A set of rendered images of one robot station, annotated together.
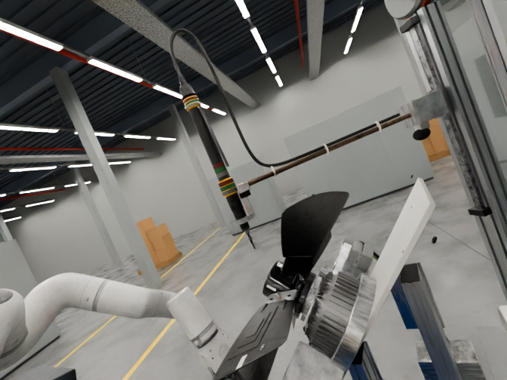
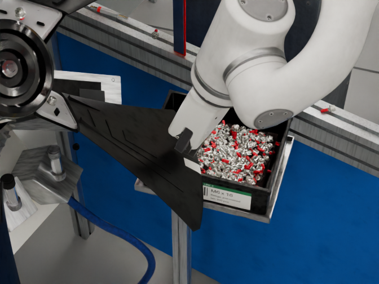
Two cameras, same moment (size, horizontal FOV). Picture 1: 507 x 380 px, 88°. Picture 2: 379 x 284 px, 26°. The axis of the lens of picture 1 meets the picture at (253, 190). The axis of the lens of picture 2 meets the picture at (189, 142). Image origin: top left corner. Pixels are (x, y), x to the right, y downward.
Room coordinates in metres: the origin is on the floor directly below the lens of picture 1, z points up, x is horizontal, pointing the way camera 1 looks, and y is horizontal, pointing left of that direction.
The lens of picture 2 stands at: (1.52, 0.29, 1.90)
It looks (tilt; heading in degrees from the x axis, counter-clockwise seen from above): 50 degrees down; 182
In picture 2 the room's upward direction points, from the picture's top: straight up
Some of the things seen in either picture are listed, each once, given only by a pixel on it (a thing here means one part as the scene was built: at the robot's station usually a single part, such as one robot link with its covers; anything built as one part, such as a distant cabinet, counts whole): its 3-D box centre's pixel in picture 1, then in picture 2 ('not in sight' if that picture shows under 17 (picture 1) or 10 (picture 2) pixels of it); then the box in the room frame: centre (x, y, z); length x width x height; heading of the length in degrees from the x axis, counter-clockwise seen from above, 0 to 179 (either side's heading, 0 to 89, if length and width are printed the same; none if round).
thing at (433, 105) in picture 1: (424, 108); not in sight; (0.78, -0.56, 1.54); 0.10 x 0.07 x 0.08; 95
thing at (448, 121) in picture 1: (445, 119); not in sight; (0.79, -0.61, 1.48); 0.05 x 0.03 x 0.62; 5
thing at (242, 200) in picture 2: not in sight; (216, 151); (0.65, 0.31, 0.85); 0.22 x 0.17 x 0.07; 75
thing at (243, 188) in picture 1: (239, 203); not in sight; (0.74, 0.05, 1.49); 0.09 x 0.07 x 0.10; 95
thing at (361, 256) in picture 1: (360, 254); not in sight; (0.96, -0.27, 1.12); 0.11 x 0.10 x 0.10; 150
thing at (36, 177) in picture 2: not in sight; (44, 176); (0.76, 0.04, 0.91); 0.12 x 0.08 x 0.12; 60
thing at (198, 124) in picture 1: (209, 144); not in sight; (0.73, 0.06, 1.68); 0.03 x 0.03 x 0.21
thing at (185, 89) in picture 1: (213, 154); not in sight; (0.73, 0.06, 1.65); 0.04 x 0.04 x 0.46
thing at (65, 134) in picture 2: not in sight; (69, 141); (0.26, -0.04, 0.39); 0.04 x 0.04 x 0.78; 60
